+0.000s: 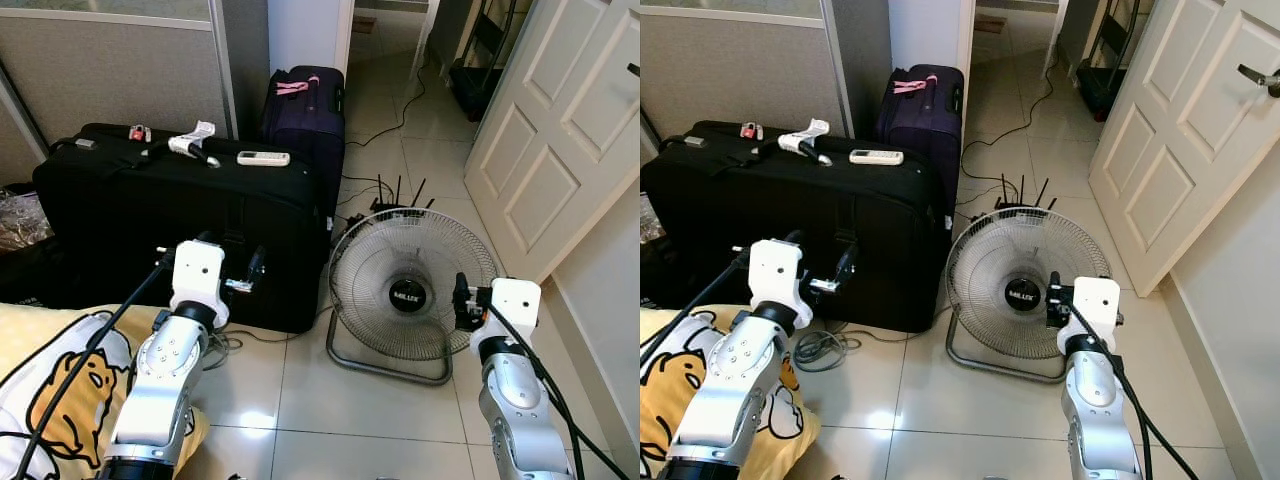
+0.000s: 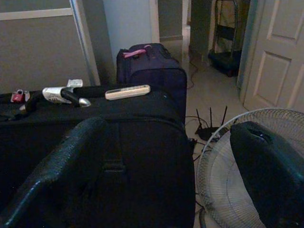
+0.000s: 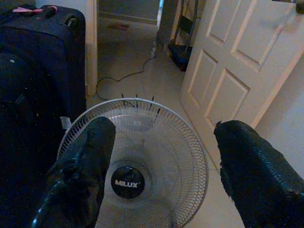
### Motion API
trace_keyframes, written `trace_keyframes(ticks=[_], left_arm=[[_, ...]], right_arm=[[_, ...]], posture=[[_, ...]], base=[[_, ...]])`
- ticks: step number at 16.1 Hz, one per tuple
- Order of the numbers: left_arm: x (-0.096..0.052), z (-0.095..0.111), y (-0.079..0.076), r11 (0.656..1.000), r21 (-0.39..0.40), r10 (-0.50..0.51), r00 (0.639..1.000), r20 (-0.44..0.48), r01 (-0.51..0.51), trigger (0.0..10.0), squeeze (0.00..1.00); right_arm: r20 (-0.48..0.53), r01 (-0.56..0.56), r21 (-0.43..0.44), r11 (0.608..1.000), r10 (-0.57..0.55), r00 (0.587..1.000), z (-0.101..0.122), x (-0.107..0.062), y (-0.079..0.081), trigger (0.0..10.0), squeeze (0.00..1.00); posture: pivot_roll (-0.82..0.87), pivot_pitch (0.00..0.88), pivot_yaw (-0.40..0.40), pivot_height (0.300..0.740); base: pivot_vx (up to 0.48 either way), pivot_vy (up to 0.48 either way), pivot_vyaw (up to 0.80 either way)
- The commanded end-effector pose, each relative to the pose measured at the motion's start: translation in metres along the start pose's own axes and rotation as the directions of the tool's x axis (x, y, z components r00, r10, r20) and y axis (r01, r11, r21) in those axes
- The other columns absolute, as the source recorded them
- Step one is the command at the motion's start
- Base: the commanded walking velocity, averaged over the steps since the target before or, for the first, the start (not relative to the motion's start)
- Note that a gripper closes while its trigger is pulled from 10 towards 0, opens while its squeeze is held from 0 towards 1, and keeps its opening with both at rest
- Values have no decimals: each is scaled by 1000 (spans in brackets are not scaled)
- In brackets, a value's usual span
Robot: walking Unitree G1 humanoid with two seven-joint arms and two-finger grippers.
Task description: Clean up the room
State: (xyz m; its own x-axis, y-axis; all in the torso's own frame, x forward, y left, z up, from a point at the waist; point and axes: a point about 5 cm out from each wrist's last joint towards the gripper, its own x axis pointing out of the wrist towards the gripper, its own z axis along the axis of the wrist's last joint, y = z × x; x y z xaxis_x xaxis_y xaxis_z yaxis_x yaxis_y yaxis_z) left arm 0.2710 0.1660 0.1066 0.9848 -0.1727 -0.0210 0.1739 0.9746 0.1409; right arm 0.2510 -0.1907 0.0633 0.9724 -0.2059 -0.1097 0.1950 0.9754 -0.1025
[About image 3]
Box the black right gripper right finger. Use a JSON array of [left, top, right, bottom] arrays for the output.
[[213, 120, 304, 228]]

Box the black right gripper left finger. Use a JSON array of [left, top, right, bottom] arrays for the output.
[[30, 116, 117, 228]]

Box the white luggage tag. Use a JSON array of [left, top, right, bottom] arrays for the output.
[[59, 115, 73, 130]]

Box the black speckled suitcase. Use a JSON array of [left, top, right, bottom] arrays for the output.
[[0, 52, 72, 228]]

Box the white Milux standing fan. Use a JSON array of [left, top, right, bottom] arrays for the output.
[[57, 94, 209, 228]]

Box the navy fabric suitcase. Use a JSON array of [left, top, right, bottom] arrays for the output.
[[0, 4, 86, 119]]

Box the white panel door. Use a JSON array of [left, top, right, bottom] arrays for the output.
[[178, 0, 304, 171]]

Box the blue bag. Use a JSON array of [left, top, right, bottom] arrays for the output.
[[168, 44, 192, 72]]

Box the pink ribbon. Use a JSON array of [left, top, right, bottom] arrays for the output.
[[12, 6, 59, 14]]

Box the black metal rack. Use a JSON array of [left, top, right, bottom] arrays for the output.
[[170, 0, 199, 52]]

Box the black floor cable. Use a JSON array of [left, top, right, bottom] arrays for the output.
[[95, 41, 159, 100]]

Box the white door frame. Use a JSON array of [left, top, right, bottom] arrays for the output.
[[85, 0, 98, 97]]

